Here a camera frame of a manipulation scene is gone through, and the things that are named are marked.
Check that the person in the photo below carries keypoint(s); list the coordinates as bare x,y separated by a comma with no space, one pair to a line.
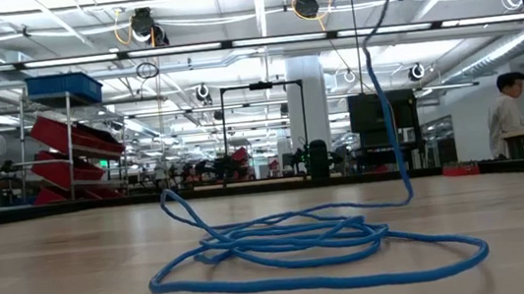
503,119

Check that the black monitor on cart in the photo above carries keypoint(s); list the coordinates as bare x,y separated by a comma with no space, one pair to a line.
369,112

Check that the small red box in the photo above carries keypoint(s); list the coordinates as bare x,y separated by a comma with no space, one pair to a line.
461,170

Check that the white building column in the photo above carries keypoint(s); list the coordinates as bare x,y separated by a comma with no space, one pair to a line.
305,87

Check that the black background robot station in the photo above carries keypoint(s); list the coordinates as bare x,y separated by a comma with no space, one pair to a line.
260,86

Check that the metal shelf with red bins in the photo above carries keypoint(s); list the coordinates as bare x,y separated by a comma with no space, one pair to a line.
68,139

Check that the long light bar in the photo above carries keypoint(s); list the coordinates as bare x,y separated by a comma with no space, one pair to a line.
172,50

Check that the blue storage bin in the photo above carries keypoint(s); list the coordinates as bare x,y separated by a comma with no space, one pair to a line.
62,85

